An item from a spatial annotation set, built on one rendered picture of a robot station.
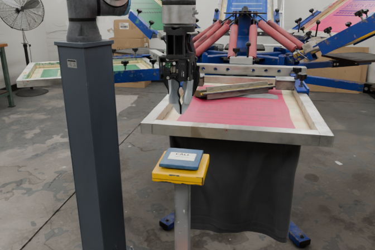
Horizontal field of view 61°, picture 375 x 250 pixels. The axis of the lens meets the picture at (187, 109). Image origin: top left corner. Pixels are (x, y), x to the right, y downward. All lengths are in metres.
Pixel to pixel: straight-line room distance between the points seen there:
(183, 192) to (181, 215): 0.07
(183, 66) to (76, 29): 0.84
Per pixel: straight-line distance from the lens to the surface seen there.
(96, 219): 1.75
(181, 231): 0.94
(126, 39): 5.56
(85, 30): 1.45
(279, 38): 2.14
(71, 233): 2.24
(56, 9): 6.66
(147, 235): 2.13
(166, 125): 1.01
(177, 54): 0.70
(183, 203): 0.89
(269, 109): 1.30
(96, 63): 1.46
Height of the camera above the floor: 1.34
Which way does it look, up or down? 18 degrees down
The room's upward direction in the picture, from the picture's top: straight up
